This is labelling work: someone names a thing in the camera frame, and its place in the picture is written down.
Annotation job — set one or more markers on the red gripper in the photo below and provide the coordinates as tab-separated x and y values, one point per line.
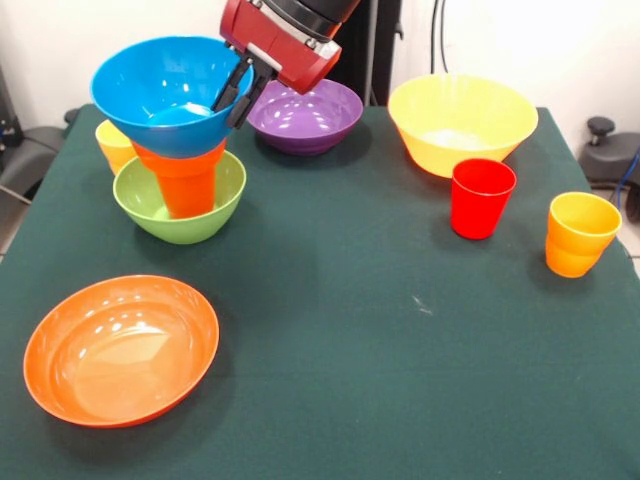
280	50

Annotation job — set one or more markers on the purple bowl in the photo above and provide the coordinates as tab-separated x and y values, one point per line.
305	125

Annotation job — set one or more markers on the blue bowl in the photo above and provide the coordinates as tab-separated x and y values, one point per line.
150	75

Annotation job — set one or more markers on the small orange bowl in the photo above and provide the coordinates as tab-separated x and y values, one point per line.
170	165

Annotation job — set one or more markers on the tall orange cup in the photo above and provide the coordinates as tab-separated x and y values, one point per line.
187	197

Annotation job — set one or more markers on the green bowl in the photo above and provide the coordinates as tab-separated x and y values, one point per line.
190	231

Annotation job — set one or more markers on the yellow cup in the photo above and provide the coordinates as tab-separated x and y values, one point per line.
112	147

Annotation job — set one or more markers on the large yellow bowl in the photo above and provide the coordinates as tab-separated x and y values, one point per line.
460	115

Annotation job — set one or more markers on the dark grey equipment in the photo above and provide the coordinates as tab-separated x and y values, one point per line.
6	115

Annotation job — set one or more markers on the red cup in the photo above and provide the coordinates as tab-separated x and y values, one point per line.
480	210

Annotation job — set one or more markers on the dark green tablecloth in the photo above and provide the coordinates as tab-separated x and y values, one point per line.
350	350

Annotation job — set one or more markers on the wide shallow orange bowl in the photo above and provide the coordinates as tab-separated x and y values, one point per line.
120	360

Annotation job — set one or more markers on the stepped orange-yellow cup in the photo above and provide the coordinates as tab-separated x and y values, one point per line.
575	245

